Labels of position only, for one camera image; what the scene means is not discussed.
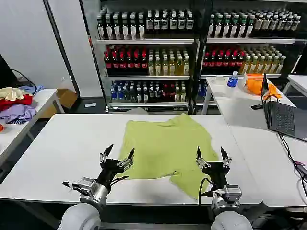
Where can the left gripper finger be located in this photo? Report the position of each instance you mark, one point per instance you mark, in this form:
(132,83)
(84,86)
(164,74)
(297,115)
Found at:
(103,157)
(126,163)

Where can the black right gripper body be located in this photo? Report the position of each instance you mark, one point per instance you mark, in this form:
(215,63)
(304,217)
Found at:
(217,171)

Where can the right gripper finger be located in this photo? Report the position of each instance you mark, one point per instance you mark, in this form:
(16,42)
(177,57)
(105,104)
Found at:
(227,162)
(201,162)

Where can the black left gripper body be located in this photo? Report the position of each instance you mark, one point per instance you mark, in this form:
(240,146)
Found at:
(110,165)

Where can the yellow-green shirt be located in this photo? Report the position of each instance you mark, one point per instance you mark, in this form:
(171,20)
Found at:
(163,148)

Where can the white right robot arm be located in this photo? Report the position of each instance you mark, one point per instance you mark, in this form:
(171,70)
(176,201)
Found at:
(230,221)

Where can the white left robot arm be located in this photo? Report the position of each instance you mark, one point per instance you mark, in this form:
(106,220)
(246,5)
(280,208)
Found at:
(79,218)

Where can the large white work table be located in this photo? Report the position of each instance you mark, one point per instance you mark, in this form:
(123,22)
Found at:
(60,153)

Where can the white table with laptop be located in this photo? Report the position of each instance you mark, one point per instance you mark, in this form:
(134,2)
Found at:
(244,115)

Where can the grey chair back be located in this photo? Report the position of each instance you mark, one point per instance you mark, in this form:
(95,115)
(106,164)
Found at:
(136,111)

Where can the small white flat device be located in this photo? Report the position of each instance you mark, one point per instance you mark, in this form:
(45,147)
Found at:
(90,105)

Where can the small black flat device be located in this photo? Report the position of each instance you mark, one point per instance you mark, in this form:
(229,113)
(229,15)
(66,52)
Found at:
(256,107)

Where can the brown cardboard box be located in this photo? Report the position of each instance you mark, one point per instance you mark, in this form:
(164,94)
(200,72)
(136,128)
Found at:
(64,97)

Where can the dark grey laptop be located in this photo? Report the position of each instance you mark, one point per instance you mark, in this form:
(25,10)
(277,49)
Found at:
(284,118)

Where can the blue-label water bottle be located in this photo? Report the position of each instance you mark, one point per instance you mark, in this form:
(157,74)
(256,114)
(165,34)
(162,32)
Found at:
(232,81)

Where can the orange plastic bag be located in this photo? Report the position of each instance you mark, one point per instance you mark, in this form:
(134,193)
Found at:
(254,85)

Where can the clear plastic container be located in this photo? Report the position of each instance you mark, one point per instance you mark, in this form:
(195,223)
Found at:
(219,80)

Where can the white table with clothes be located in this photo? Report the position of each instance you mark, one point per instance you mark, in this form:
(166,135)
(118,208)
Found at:
(48,95)

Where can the purple cloth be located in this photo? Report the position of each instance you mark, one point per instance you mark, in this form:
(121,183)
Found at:
(19,111)

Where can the light blue cloth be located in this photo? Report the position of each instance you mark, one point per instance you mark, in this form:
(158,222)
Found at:
(32,89)

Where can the red cloth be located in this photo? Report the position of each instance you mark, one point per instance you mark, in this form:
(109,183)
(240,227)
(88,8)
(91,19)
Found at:
(16,101)

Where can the drinks shelf with pale bottles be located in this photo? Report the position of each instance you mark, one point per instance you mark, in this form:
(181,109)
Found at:
(242,57)

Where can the small orange object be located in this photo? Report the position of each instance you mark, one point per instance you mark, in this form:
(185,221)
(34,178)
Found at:
(1,128)

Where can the small white side table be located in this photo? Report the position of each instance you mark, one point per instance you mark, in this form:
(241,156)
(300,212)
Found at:
(298,82)

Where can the drinks shelf with dark bottles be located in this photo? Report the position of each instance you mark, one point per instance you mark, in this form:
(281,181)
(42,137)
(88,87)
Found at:
(148,57)

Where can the cream cloth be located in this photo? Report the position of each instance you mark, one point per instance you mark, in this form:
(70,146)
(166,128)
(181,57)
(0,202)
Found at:
(10,93)

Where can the black monitor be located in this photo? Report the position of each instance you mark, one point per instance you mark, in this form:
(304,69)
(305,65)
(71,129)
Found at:
(6,74)

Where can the black partition frame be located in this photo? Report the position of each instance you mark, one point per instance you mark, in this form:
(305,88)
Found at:
(62,50)

